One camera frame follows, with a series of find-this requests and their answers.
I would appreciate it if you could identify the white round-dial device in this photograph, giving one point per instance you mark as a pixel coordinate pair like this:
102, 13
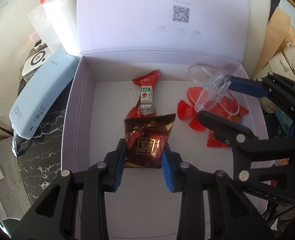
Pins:
34, 62

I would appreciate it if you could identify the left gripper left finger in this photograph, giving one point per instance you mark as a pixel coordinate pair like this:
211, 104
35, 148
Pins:
121, 150

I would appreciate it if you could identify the white foam sheet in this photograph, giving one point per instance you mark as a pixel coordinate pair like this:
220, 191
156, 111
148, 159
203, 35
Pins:
259, 11

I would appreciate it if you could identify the red fan propeller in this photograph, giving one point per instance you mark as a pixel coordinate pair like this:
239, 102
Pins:
187, 111

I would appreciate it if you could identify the light blue power bank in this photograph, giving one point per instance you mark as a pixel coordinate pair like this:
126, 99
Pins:
40, 92

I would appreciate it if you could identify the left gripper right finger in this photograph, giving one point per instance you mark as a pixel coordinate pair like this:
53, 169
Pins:
167, 172

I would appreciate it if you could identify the brown chocolate candy packet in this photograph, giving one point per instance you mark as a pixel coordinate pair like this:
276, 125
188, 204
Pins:
146, 139

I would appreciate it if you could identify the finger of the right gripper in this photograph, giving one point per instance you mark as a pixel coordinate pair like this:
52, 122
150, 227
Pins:
226, 130
248, 87

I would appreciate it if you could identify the lavender open gift box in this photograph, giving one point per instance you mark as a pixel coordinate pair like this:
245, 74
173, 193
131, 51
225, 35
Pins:
124, 39

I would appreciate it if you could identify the white cartoon dog bottle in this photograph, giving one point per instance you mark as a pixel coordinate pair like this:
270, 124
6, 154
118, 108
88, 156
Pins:
282, 63

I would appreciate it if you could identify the red gold candy packet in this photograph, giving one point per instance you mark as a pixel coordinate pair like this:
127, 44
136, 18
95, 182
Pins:
229, 109

